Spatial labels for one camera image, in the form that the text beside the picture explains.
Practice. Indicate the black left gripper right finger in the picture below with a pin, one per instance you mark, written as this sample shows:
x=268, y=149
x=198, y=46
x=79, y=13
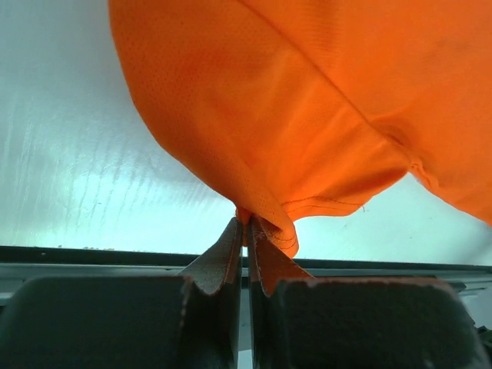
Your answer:
x=354, y=321

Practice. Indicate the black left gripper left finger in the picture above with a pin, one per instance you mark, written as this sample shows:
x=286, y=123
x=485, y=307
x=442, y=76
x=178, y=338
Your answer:
x=189, y=320

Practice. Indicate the orange t-shirt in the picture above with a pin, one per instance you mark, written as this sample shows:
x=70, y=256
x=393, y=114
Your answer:
x=294, y=109

